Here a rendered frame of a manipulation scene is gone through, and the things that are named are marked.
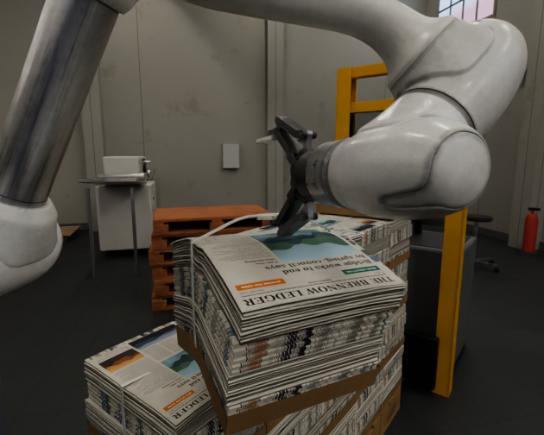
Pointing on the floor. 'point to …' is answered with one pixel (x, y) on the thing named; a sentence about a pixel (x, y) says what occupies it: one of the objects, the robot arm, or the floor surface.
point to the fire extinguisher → (530, 234)
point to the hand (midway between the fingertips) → (265, 178)
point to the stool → (477, 236)
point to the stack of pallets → (219, 215)
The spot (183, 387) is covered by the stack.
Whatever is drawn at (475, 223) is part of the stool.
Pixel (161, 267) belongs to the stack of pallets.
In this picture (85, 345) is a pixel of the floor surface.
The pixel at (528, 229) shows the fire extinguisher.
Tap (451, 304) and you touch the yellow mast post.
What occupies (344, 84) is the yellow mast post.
